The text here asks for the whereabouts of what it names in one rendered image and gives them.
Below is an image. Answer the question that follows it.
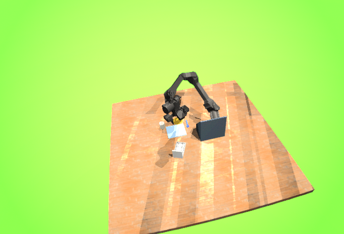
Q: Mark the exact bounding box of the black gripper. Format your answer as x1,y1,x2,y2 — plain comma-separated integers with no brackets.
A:
163,105,189,125

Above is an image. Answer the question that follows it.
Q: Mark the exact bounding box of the yellow plate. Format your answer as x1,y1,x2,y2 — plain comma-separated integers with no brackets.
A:
174,118,183,125

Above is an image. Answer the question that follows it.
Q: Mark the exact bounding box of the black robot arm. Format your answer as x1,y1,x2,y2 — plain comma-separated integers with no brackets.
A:
162,72,220,121

